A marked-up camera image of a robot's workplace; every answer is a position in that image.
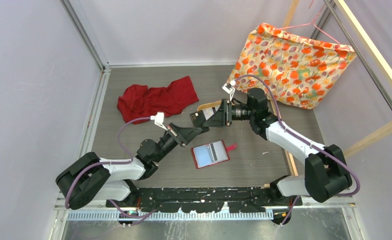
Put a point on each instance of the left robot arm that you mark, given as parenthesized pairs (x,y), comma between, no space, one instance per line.
(92,178)

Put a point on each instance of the red card holder wallet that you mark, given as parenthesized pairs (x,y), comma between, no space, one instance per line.
(201,155)

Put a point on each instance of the aluminium frame rail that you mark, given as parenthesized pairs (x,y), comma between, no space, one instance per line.
(134,216)

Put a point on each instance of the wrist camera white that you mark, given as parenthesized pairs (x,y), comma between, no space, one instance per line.
(230,89)
(158,119)

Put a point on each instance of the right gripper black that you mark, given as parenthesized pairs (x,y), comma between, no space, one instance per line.
(223,117)

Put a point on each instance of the floral fabric bag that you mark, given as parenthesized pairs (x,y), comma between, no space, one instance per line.
(294,70)

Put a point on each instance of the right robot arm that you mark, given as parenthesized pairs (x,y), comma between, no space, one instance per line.
(325,171)

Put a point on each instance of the red cloth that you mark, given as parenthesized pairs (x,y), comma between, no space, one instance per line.
(140,102)

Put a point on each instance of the white magnetic stripe card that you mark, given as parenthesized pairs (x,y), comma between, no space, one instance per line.
(218,152)

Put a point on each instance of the pink clothes hanger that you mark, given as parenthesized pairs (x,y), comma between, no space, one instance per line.
(319,18)

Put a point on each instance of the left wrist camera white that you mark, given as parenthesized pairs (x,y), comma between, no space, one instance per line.
(158,119)

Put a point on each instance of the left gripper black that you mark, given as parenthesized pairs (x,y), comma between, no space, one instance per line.
(185,134)

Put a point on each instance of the wooden frame rack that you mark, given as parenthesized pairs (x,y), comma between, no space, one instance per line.
(354,108)

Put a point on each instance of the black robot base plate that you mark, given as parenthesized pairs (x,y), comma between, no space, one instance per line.
(252,199)

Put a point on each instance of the yellow oval tray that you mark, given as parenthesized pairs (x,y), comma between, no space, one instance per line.
(211,105)

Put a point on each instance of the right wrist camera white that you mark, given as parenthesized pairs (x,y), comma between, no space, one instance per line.
(230,89)

